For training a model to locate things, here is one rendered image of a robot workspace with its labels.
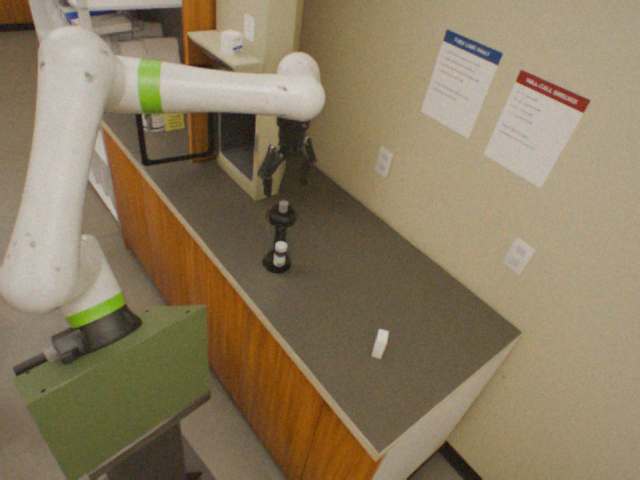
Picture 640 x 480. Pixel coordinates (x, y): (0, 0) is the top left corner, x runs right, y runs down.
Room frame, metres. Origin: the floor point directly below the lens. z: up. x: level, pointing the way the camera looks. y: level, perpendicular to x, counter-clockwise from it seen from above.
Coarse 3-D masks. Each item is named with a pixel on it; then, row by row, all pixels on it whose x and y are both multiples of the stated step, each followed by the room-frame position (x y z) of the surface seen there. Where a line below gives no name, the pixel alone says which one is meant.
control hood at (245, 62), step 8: (192, 32) 1.60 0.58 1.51; (200, 32) 1.62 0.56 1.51; (208, 32) 1.64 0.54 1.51; (216, 32) 1.65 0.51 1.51; (192, 40) 1.60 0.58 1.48; (200, 40) 1.54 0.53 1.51; (208, 40) 1.56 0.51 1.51; (216, 40) 1.57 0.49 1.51; (208, 48) 1.49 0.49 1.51; (216, 48) 1.50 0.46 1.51; (216, 56) 1.46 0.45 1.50; (224, 56) 1.44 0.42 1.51; (232, 56) 1.45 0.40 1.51; (240, 56) 1.47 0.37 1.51; (248, 56) 1.48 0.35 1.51; (232, 64) 1.39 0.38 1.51; (240, 64) 1.40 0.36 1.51; (248, 64) 1.42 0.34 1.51; (256, 64) 1.44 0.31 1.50; (248, 72) 1.42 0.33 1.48; (256, 72) 1.44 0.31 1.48
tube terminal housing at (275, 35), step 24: (216, 0) 1.68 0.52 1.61; (240, 0) 1.57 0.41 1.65; (264, 0) 1.47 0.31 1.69; (288, 0) 1.51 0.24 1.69; (216, 24) 1.68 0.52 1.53; (240, 24) 1.57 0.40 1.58; (264, 24) 1.47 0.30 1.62; (288, 24) 1.52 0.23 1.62; (264, 48) 1.46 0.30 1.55; (288, 48) 1.53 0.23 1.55; (264, 72) 1.46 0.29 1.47; (264, 120) 1.47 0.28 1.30; (264, 144) 1.48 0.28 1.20
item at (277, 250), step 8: (296, 216) 1.13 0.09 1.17; (280, 224) 1.07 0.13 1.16; (288, 224) 1.08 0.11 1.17; (272, 232) 1.08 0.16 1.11; (280, 232) 1.08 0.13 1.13; (288, 232) 1.09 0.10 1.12; (272, 240) 1.08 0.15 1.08; (280, 240) 1.08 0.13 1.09; (288, 240) 1.09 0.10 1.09; (272, 248) 1.08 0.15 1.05; (280, 248) 1.08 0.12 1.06; (288, 248) 1.10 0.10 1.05; (264, 256) 1.11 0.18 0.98; (272, 256) 1.08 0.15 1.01; (280, 256) 1.08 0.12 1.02; (288, 256) 1.10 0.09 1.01; (272, 264) 1.08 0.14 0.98; (280, 264) 1.08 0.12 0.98
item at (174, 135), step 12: (144, 120) 1.49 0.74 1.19; (156, 120) 1.52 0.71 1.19; (168, 120) 1.55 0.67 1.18; (180, 120) 1.58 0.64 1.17; (192, 120) 1.61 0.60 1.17; (204, 120) 1.64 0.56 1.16; (144, 132) 1.49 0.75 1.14; (156, 132) 1.52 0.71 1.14; (168, 132) 1.54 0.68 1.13; (180, 132) 1.57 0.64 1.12; (192, 132) 1.60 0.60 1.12; (204, 132) 1.64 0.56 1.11; (156, 144) 1.51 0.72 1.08; (168, 144) 1.54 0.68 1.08; (180, 144) 1.57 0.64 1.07; (192, 144) 1.60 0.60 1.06; (204, 144) 1.63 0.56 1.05; (156, 156) 1.51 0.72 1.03; (168, 156) 1.54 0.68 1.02
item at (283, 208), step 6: (282, 204) 1.12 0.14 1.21; (288, 204) 1.12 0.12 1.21; (270, 210) 1.12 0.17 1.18; (276, 210) 1.12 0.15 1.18; (282, 210) 1.11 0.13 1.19; (288, 210) 1.13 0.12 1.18; (294, 210) 1.14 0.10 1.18; (270, 216) 1.10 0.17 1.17; (276, 216) 1.09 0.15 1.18; (282, 216) 1.09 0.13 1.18; (288, 216) 1.10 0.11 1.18; (294, 216) 1.11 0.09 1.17; (282, 222) 1.08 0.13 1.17
